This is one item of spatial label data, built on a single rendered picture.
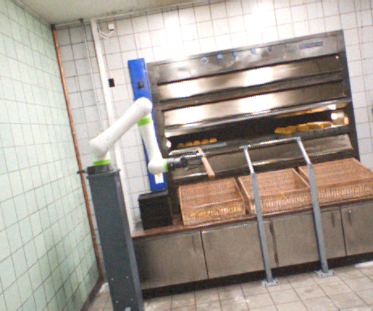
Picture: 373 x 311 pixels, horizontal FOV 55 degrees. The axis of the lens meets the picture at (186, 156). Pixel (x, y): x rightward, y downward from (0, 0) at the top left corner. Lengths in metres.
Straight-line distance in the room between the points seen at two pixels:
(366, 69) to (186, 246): 2.43
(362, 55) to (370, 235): 1.71
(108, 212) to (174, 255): 0.84
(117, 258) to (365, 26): 3.11
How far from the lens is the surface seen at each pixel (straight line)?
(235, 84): 3.59
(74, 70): 3.75
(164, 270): 3.25
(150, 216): 3.26
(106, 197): 2.59
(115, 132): 2.44
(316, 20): 3.90
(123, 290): 2.77
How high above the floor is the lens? 1.41
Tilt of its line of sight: 4 degrees down
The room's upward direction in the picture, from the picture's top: 10 degrees counter-clockwise
